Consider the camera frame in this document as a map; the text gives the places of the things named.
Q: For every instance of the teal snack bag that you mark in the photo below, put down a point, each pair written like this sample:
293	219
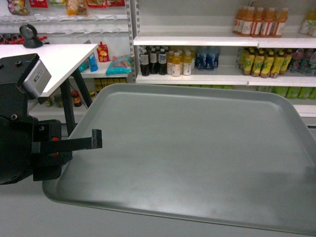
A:
120	65

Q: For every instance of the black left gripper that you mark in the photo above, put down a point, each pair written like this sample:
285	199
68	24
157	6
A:
29	147

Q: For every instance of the yellow snack bag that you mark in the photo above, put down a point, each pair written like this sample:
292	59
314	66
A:
76	7

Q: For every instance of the grey silver tray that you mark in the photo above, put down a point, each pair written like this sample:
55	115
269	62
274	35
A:
238	158

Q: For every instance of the white checkout table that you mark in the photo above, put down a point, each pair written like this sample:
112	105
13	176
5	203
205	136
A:
61	60

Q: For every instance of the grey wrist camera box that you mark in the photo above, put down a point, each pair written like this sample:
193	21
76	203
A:
36	80

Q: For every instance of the black barcode scanner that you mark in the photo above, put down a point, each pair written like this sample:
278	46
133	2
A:
30	35

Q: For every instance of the red snack pouch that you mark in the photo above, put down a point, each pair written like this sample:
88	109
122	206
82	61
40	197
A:
103	53

